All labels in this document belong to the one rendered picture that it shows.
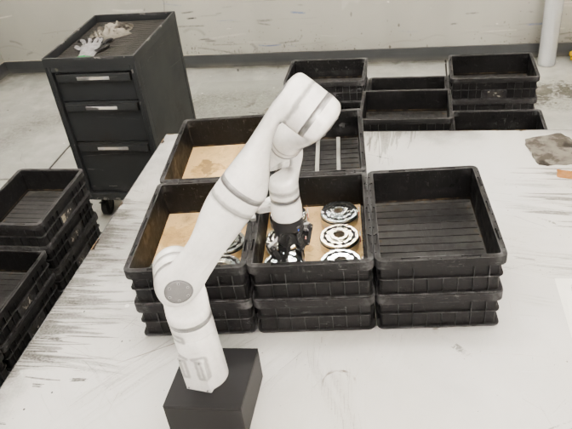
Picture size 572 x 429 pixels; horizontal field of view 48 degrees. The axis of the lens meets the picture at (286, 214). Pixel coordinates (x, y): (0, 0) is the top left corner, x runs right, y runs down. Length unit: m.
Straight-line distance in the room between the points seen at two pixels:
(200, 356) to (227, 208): 0.36
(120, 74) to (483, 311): 2.01
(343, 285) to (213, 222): 0.47
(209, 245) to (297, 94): 0.32
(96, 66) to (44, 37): 2.60
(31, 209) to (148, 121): 0.69
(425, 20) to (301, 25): 0.88
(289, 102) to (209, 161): 1.07
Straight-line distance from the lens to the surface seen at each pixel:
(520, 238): 1.98
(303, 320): 1.64
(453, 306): 1.63
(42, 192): 2.95
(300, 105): 1.12
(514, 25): 4.94
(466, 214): 1.83
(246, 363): 1.49
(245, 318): 1.64
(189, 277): 1.24
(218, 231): 1.20
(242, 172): 1.16
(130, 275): 1.60
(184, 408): 1.45
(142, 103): 3.09
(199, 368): 1.41
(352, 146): 2.16
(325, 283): 1.56
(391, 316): 1.63
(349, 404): 1.51
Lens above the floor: 1.88
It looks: 35 degrees down
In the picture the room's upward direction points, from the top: 7 degrees counter-clockwise
